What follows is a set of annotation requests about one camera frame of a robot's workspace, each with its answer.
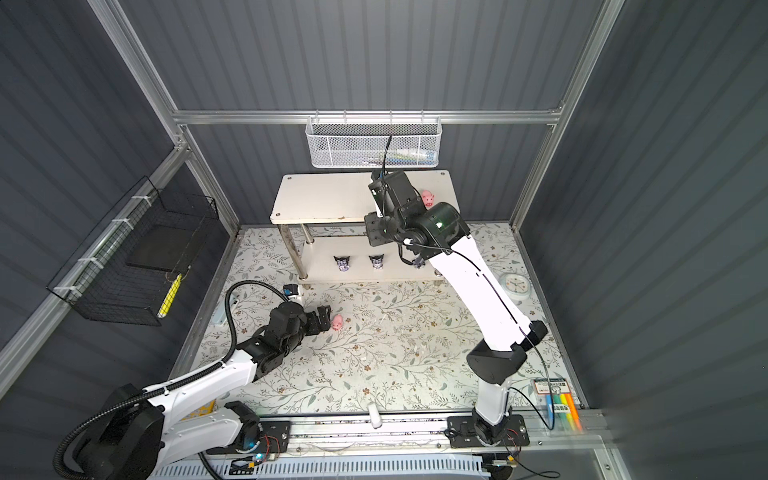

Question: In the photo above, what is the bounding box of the pink pig toy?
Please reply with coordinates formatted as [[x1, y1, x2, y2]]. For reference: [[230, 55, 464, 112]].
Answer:
[[421, 190, 435, 209], [331, 314, 344, 331]]

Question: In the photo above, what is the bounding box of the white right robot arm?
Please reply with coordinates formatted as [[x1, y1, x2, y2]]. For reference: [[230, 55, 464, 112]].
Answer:
[[365, 169, 548, 435]]

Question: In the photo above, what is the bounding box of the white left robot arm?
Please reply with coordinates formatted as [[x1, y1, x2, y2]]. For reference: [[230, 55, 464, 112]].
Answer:
[[52, 282, 332, 479]]

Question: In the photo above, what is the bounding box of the white two-tier shelf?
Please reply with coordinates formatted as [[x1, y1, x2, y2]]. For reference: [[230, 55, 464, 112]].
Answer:
[[270, 172, 440, 285]]

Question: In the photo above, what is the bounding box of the yellow perforated board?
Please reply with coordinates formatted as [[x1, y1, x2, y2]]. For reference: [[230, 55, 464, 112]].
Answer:
[[157, 274, 183, 319]]

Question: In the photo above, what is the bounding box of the white and blue clock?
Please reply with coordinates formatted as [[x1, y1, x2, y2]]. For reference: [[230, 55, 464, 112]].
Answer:
[[499, 273, 532, 303]]

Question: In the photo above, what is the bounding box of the coloured marker pack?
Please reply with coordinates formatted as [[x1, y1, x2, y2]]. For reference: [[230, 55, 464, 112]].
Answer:
[[532, 378, 584, 433]]

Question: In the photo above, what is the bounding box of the white wire basket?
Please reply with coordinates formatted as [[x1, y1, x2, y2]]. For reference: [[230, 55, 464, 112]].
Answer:
[[305, 119, 443, 169]]

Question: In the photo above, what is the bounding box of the black wire basket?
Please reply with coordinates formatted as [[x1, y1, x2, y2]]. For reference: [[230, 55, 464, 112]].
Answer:
[[47, 179, 219, 327]]

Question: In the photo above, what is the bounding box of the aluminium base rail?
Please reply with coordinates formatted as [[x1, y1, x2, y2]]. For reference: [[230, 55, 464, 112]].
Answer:
[[149, 410, 601, 480]]

